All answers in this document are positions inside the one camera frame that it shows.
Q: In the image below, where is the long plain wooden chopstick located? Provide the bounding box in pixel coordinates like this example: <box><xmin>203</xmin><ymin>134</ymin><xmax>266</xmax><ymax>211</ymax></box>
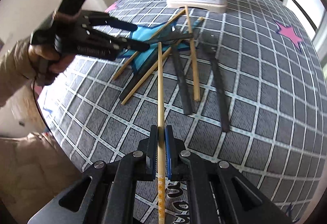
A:
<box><xmin>112</xmin><ymin>8</ymin><xmax>186</xmax><ymax>81</ymax></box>

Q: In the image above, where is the dark plastic spoon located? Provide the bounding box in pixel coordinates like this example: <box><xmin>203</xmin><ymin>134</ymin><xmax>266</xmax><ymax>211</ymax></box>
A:
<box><xmin>171</xmin><ymin>40</ymin><xmax>192</xmax><ymax>115</ymax></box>

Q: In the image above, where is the dark translucent spoon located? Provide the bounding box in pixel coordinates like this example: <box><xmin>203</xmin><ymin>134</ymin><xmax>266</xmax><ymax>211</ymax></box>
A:
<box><xmin>119</xmin><ymin>31</ymin><xmax>194</xmax><ymax>101</ymax></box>

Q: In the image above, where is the dark plastic utensil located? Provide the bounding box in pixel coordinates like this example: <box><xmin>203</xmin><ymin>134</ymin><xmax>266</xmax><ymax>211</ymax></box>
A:
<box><xmin>201</xmin><ymin>34</ymin><xmax>230</xmax><ymax>133</ymax></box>

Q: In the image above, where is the blue patterned chopstick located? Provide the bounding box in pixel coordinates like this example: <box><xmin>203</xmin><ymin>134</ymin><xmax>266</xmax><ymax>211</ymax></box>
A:
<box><xmin>176</xmin><ymin>17</ymin><xmax>204</xmax><ymax>39</ymax></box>

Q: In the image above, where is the beige jacket sleeve forearm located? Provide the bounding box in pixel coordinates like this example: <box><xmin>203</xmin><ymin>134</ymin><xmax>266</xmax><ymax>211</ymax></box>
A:
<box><xmin>0</xmin><ymin>38</ymin><xmax>37</xmax><ymax>107</ymax></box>

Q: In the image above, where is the person's left hand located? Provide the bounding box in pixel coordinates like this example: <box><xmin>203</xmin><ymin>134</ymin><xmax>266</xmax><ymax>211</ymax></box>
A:
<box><xmin>27</xmin><ymin>10</ymin><xmax>77</xmax><ymax>79</ymax></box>

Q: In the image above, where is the grey checked tablecloth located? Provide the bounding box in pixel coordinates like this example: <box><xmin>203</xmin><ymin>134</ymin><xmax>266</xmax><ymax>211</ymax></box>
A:
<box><xmin>36</xmin><ymin>0</ymin><xmax>327</xmax><ymax>224</ymax></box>

